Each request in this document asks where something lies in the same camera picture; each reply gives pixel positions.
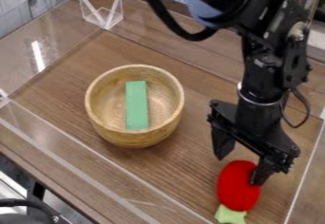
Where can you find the green rectangular block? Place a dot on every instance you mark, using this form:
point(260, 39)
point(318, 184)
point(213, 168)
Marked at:
point(137, 106)

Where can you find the wooden bowl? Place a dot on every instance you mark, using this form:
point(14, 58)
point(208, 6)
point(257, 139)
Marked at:
point(106, 105)

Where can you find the black table frame bracket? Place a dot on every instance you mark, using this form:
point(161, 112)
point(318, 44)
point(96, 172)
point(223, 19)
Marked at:
point(35, 194)

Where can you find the red plush fruit green stem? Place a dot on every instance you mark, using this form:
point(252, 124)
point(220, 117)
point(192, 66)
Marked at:
point(236, 193)

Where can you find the clear acrylic corner bracket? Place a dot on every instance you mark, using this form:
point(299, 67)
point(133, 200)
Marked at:
point(105, 18)

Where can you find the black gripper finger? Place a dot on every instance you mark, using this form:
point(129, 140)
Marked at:
point(263, 172)
point(224, 142)

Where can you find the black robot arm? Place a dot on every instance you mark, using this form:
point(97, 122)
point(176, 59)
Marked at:
point(273, 27)

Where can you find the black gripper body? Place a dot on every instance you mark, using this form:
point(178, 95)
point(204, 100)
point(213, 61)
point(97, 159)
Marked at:
point(255, 125)

